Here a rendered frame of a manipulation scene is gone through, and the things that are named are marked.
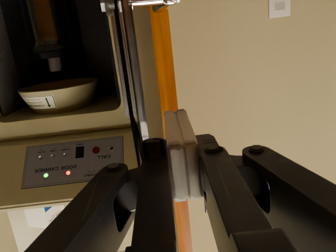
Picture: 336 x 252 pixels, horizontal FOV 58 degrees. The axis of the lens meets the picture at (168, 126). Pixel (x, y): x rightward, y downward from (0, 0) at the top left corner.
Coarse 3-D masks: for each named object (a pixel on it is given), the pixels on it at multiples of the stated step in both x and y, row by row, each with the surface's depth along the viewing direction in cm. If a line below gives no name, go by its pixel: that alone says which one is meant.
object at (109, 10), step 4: (100, 0) 30; (104, 0) 29; (108, 0) 30; (112, 0) 30; (100, 4) 30; (104, 4) 30; (108, 4) 30; (112, 4) 30; (120, 4) 30; (104, 8) 30; (108, 8) 30; (112, 8) 31; (120, 8) 30; (108, 12) 30; (112, 12) 31; (120, 12) 31
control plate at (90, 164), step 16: (48, 144) 60; (64, 144) 60; (80, 144) 60; (96, 144) 59; (112, 144) 59; (32, 160) 58; (48, 160) 58; (64, 160) 58; (80, 160) 58; (96, 160) 58; (112, 160) 58; (32, 176) 57; (48, 176) 57; (64, 176) 57; (80, 176) 56
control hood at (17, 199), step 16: (128, 128) 62; (0, 144) 61; (16, 144) 61; (32, 144) 60; (128, 144) 59; (0, 160) 59; (16, 160) 59; (128, 160) 58; (0, 176) 57; (16, 176) 57; (0, 192) 56; (16, 192) 56; (32, 192) 56; (48, 192) 55; (64, 192) 55; (0, 208) 55; (16, 208) 55
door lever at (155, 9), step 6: (132, 0) 30; (138, 0) 30; (144, 0) 31; (150, 0) 31; (156, 0) 31; (162, 0) 31; (168, 0) 31; (174, 0) 31; (132, 6) 31; (138, 6) 31; (156, 6) 35; (162, 6) 32; (168, 6) 32; (156, 12) 39
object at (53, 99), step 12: (36, 84) 74; (48, 84) 76; (60, 84) 77; (72, 84) 78; (84, 84) 65; (24, 96) 64; (36, 96) 62; (48, 96) 62; (60, 96) 63; (72, 96) 64; (84, 96) 67; (36, 108) 65; (48, 108) 64; (60, 108) 65; (72, 108) 66
